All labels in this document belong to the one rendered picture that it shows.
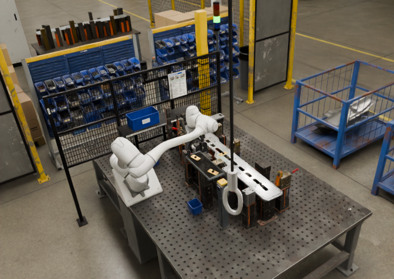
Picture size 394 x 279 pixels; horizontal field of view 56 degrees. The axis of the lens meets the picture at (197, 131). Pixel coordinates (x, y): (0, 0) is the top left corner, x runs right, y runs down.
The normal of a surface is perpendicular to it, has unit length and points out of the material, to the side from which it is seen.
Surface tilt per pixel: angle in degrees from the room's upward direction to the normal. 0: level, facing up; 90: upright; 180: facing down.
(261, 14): 91
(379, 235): 0
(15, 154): 91
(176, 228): 0
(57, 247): 0
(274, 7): 90
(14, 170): 89
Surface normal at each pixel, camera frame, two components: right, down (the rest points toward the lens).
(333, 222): -0.06, -0.86
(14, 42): 0.55, 0.40
